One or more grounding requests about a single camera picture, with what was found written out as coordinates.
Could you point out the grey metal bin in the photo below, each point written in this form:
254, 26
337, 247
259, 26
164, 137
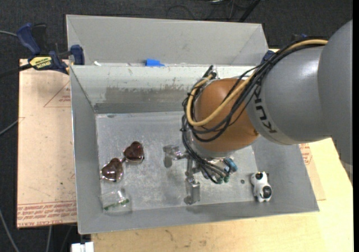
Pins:
157, 133

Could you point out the clear plastic cup green print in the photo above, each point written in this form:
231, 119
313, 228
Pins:
115, 203

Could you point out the blue plastic piece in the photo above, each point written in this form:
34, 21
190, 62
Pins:
153, 62

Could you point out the black cylinder on white bracket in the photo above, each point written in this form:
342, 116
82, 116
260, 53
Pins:
230, 165

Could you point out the white and black toy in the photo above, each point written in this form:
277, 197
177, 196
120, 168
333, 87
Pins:
262, 187

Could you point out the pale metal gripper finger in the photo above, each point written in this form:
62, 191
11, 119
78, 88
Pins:
169, 152
194, 192

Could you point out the red-brown heart-shaped sunglasses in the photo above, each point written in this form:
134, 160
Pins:
134, 152

